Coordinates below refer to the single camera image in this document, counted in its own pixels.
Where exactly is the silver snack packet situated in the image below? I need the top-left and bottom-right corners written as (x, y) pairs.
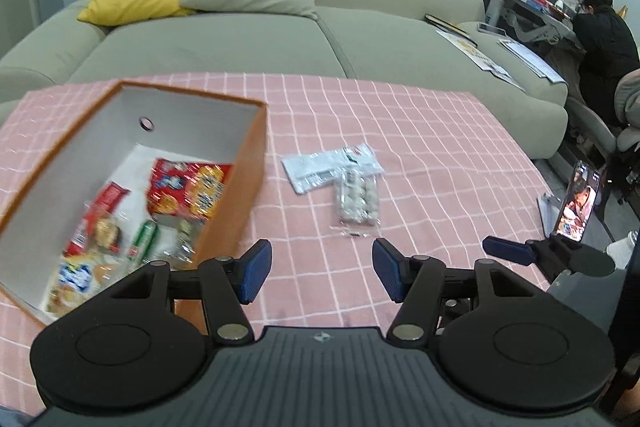
top-left (171, 221), bottom-right (205, 269)

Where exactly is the grey office chair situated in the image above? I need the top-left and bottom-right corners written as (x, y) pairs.
top-left (565, 69), bottom-right (640, 202)

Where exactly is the smartphone on stand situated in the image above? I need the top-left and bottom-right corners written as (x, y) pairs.
top-left (550, 159), bottom-right (602, 244)

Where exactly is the clear packet of white balls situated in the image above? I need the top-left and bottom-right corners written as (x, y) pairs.
top-left (331, 169), bottom-right (382, 239)

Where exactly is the long red snack packet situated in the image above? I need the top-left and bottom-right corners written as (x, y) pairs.
top-left (64, 182), bottom-right (132, 258)

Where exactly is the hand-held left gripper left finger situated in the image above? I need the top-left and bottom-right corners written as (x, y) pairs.
top-left (107, 239), bottom-right (273, 342)

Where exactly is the green snack packet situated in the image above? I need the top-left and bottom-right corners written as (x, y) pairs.
top-left (129, 219), bottom-right (160, 264)

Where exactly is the large red snack bag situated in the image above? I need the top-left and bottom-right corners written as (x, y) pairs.
top-left (146, 158), bottom-right (234, 222)

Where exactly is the white paper booklet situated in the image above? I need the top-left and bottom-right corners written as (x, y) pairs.
top-left (497, 38), bottom-right (568, 84)

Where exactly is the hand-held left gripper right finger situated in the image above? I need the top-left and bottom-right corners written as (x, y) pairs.
top-left (372, 238), bottom-right (543, 340)

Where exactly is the white printed snack packet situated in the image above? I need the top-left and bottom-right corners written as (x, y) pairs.
top-left (281, 143), bottom-right (385, 195)

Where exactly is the open magazine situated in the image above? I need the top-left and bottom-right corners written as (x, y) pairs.
top-left (436, 29), bottom-right (526, 90)

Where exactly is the orange cardboard box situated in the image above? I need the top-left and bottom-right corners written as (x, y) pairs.
top-left (0, 79), bottom-right (269, 328)

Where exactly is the blue and yellow snack bag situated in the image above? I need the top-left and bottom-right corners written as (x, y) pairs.
top-left (44, 253), bottom-right (118, 315)

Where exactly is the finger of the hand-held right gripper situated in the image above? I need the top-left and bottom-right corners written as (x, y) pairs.
top-left (482, 235), bottom-right (571, 280)

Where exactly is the pink checked tablecloth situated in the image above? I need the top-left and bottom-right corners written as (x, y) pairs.
top-left (0, 72), bottom-right (556, 413)

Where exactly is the white shoe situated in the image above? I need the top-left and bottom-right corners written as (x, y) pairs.
top-left (606, 229), bottom-right (640, 270)

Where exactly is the dark hardcover book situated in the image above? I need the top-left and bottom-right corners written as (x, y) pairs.
top-left (425, 13), bottom-right (473, 38)

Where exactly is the beige sofa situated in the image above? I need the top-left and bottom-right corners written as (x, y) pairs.
top-left (0, 0), bottom-right (571, 160)

